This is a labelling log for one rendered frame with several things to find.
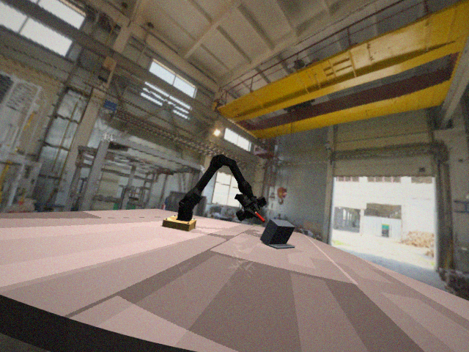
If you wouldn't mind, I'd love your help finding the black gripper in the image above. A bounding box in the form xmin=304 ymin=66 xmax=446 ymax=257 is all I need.
xmin=236 ymin=196 xmax=267 ymax=221

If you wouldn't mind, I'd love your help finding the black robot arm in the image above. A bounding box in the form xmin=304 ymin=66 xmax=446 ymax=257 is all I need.
xmin=176 ymin=154 xmax=257 ymax=221

